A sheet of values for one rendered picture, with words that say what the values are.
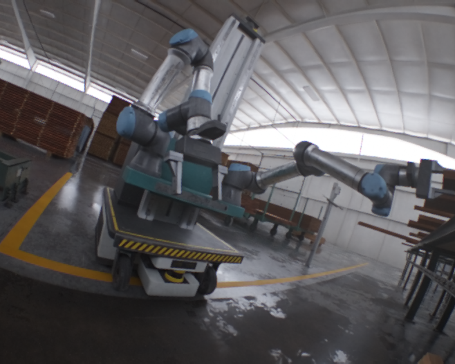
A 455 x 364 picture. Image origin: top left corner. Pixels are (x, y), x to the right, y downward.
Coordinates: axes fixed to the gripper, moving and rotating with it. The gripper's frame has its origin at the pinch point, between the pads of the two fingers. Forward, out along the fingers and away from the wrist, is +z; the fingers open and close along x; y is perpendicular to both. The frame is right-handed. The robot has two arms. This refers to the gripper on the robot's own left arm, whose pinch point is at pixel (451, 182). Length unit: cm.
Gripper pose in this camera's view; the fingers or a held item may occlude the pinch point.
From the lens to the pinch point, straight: 80.1
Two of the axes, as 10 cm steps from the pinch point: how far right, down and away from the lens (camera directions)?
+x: -3.5, 9.4, -0.6
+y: 8.1, 3.3, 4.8
